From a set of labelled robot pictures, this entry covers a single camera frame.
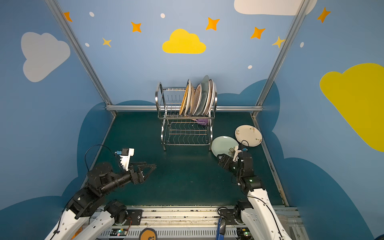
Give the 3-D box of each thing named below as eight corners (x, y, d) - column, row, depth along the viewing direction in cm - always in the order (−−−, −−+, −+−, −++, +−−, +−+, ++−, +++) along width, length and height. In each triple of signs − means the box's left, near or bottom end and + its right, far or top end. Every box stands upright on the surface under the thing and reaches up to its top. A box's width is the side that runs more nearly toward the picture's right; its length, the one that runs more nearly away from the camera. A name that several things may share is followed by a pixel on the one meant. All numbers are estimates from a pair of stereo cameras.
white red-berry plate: (237, 146, 106) (239, 144, 103) (233, 127, 118) (234, 124, 115) (263, 146, 106) (265, 144, 104) (256, 127, 118) (258, 124, 115)
